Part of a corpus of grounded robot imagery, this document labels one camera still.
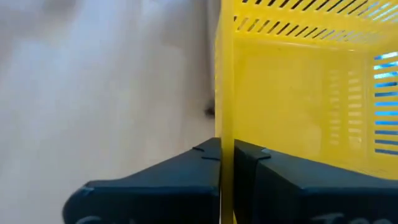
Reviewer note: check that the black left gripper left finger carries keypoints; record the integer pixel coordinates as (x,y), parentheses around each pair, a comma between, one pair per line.
(155,199)

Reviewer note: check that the yellow slotted plastic basket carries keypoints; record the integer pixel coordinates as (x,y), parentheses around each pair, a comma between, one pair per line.
(280,93)

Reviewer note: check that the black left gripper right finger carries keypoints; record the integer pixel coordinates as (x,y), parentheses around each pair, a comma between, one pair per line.
(311,199)

